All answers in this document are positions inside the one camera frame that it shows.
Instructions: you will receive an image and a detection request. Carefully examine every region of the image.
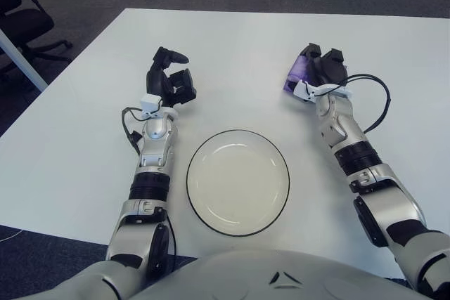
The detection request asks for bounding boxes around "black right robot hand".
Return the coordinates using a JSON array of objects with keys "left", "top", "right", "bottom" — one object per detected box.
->
[{"left": 304, "top": 42, "right": 349, "bottom": 89}]

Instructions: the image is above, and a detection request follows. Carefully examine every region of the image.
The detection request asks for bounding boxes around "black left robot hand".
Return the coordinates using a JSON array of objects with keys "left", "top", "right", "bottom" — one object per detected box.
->
[{"left": 146, "top": 46, "right": 198, "bottom": 108}]

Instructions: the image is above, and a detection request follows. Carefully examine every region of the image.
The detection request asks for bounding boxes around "purple tissue paper pack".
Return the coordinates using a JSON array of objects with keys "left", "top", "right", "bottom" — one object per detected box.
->
[{"left": 282, "top": 52, "right": 316, "bottom": 96}]

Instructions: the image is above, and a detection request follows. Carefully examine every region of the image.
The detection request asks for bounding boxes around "white plate with black rim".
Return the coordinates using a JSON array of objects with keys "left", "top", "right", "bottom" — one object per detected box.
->
[{"left": 185, "top": 129, "right": 291, "bottom": 237}]

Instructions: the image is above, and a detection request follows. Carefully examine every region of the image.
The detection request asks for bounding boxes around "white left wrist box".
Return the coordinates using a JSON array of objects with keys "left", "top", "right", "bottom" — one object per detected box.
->
[{"left": 139, "top": 94, "right": 163, "bottom": 120}]

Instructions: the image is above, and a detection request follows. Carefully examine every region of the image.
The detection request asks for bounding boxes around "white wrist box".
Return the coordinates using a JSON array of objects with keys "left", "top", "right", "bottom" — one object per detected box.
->
[
  {"left": 293, "top": 80, "right": 353, "bottom": 103},
  {"left": 139, "top": 94, "right": 163, "bottom": 120}
]

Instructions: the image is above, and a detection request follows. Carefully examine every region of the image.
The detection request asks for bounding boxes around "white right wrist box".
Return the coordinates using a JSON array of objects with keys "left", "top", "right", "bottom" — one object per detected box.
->
[{"left": 293, "top": 80, "right": 353, "bottom": 103}]

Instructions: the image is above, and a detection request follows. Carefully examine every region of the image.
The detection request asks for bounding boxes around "white desk leg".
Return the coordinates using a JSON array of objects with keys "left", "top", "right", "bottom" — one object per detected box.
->
[{"left": 0, "top": 27, "right": 49, "bottom": 93}]

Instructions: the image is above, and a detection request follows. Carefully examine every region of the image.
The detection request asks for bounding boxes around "black office chair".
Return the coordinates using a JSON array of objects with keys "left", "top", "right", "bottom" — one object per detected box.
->
[{"left": 0, "top": 0, "right": 74, "bottom": 83}]

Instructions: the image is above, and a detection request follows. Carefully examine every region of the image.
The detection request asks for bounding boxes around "grey robot torso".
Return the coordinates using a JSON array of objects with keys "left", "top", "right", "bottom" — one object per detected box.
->
[{"left": 59, "top": 249, "right": 433, "bottom": 300}]

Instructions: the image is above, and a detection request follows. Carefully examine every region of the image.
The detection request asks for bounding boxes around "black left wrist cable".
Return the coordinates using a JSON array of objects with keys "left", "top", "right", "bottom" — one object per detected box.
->
[{"left": 121, "top": 105, "right": 143, "bottom": 155}]

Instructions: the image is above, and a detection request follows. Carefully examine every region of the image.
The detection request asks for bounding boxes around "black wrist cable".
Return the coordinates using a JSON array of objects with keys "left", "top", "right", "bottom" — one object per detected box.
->
[
  {"left": 305, "top": 73, "right": 392, "bottom": 134},
  {"left": 121, "top": 105, "right": 143, "bottom": 155}
]

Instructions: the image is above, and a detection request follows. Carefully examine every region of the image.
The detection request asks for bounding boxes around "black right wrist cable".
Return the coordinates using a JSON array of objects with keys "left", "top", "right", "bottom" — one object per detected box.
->
[{"left": 305, "top": 73, "right": 392, "bottom": 134}]

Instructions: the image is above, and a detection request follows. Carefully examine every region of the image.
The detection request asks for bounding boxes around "thin black elbow cable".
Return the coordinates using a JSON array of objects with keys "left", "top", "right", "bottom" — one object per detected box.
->
[{"left": 164, "top": 214, "right": 177, "bottom": 275}]

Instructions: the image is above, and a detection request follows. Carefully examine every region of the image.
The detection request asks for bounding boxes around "thin white floor cable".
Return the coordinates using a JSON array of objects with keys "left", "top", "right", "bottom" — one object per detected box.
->
[{"left": 0, "top": 228, "right": 23, "bottom": 243}]

